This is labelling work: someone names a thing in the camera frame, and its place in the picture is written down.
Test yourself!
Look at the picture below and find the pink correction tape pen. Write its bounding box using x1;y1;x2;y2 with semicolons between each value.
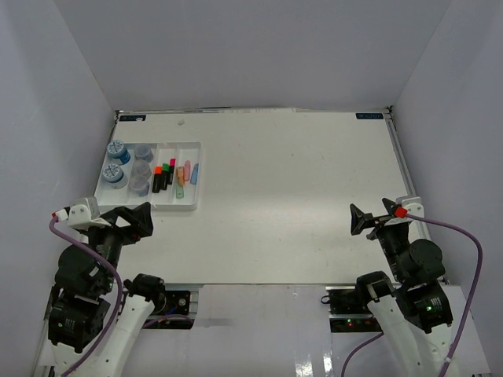
184;160;192;181

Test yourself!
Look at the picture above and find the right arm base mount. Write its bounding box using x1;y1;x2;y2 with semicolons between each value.
320;286;382;334

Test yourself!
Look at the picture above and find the black label sticker left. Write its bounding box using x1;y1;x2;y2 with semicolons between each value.
119;115;146;122

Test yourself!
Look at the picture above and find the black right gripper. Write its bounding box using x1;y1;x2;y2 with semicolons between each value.
350;197;409;282

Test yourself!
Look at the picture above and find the orange correction tape pen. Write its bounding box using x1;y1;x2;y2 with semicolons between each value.
176;167;185;187

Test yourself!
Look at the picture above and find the blue jar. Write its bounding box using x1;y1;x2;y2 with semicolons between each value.
106;140;130;165
101;163;127;189

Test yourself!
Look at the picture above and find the black label sticker right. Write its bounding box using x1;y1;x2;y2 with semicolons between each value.
355;112;384;120

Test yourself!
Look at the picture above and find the pink black highlighter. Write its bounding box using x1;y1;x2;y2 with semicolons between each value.
168;158;176;185

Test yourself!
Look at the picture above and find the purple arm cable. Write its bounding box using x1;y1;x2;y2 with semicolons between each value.
47;218;193;377
340;211;483;377

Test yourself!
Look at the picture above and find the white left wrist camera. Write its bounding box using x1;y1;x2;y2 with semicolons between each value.
52;196;112;230

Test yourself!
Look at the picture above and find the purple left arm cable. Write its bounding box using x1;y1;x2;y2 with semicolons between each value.
47;218;193;377

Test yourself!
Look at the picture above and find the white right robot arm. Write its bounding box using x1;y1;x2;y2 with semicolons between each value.
350;197;461;376

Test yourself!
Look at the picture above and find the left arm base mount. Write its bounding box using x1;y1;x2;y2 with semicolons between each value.
119;288;193;329

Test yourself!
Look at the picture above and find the white compartment tray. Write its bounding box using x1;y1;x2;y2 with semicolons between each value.
94;140;202;212

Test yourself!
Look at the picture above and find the black label sticker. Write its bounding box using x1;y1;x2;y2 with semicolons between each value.
355;112;384;120
119;115;146;122

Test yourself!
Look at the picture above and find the clear clip jar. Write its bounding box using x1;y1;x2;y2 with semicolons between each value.
134;144;154;163
129;176;150;197
131;160;152;179

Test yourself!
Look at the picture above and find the green correction tape pen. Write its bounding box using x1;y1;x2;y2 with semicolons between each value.
175;185;185;199

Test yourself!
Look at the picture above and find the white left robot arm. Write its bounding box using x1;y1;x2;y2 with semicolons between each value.
47;198;166;376

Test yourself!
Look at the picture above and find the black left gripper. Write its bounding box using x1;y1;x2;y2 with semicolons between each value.
82;199;153;290

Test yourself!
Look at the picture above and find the blue correction tape pen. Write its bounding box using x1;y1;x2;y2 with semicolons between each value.
189;163;200;185

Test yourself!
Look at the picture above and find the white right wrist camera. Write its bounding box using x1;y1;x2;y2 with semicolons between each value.
385;196;424;225

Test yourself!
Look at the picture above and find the green black highlighter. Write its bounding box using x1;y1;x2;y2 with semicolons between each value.
160;163;172;190

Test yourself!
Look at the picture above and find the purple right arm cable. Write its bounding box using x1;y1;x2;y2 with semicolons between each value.
340;211;483;377

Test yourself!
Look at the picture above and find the orange black highlighter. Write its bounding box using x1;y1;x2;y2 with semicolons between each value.
152;166;163;193

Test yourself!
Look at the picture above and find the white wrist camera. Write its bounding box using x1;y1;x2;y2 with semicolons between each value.
385;196;424;225
52;196;112;230

